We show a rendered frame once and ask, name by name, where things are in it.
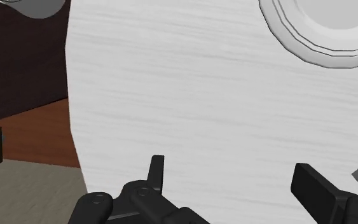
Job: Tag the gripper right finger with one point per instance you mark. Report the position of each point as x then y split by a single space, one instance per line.
321 190

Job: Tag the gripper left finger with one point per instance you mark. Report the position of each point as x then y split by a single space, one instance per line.
141 198

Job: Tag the white round plate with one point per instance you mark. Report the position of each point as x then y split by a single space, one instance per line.
321 34

